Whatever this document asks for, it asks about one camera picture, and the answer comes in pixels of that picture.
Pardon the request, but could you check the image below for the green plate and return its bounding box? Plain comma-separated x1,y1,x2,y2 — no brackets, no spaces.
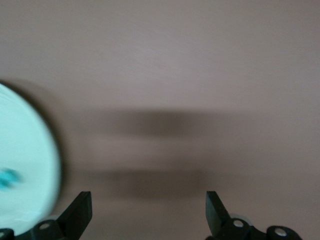
0,81,63,230

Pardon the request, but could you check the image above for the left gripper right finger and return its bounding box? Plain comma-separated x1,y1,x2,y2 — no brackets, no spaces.
205,191,303,240

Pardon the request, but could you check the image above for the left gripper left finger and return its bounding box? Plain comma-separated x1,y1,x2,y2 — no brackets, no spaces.
0,191,93,240

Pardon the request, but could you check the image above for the teal foam letter c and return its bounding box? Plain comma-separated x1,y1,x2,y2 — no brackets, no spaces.
0,167,25,189

